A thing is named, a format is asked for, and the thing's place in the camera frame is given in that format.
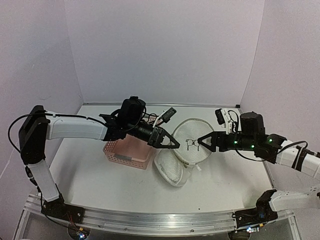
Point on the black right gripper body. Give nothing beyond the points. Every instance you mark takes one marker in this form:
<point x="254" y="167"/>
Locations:
<point x="246" y="142"/>

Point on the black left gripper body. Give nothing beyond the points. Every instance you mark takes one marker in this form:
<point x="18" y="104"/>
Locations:
<point x="150" y="138"/>

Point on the white mesh laundry bag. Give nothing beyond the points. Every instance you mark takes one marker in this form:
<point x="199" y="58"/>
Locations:
<point x="176" y="165"/>

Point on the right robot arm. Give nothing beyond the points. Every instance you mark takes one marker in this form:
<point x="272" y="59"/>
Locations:
<point x="247" y="133"/>

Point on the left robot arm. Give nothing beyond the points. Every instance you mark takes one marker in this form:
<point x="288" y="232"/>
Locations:
<point x="29" y="133"/>

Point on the pink plastic basket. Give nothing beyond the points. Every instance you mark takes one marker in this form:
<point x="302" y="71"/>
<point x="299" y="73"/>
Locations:
<point x="130" y="152"/>

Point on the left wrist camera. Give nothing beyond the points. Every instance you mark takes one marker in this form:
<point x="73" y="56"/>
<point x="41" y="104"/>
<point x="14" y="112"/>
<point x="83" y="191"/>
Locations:
<point x="164" y="117"/>

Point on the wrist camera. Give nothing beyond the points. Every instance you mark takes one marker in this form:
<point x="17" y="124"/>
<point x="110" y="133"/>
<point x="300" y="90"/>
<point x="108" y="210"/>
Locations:
<point x="164" y="117"/>
<point x="229" y="119"/>

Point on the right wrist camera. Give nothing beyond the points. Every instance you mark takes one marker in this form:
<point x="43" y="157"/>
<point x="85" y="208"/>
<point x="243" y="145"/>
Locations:
<point x="229" y="119"/>

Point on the aluminium back table rail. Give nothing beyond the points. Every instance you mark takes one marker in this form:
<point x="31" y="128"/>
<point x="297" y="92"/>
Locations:
<point x="163" y="104"/>

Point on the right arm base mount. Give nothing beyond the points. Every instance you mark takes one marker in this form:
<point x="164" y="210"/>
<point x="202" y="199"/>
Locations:
<point x="260" y="214"/>

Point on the aluminium front table rail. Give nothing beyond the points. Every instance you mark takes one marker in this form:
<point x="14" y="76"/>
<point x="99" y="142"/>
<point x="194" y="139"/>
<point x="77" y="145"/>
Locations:
<point x="161" y="224"/>

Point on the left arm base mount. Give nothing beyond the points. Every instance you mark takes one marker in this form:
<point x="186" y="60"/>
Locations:
<point x="60" y="210"/>

